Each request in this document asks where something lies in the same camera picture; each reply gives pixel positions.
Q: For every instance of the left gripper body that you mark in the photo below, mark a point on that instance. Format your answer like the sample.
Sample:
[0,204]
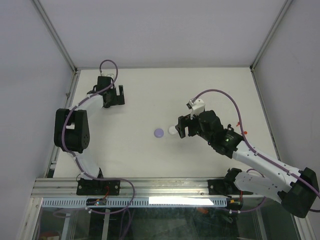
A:
[116,99]

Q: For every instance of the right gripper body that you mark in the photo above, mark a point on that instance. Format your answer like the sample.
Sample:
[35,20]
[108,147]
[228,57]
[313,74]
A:
[193,125]

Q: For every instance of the purple earbud case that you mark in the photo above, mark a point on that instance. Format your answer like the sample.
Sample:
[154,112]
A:
[159,133]

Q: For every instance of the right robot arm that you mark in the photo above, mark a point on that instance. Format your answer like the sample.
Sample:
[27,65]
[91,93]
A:
[295,189]

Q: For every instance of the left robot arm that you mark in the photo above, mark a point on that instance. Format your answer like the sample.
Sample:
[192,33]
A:
[71,127]

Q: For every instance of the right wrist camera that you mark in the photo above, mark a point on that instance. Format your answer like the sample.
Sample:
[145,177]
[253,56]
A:
[196,107]

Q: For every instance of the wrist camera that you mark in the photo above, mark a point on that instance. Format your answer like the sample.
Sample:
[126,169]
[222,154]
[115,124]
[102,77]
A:
[111,75]
[196,107]

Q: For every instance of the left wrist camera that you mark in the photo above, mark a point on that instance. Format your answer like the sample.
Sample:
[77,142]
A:
[111,75]

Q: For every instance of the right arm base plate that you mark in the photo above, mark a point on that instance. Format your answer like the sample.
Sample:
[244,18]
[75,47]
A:
[218,187]

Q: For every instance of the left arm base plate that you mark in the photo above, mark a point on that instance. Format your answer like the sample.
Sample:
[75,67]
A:
[93,187]

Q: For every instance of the aluminium mounting rail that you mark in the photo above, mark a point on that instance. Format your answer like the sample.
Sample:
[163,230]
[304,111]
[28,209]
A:
[129,187]

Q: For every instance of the slotted cable duct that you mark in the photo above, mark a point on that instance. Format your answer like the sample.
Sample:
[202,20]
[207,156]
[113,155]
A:
[138,202]

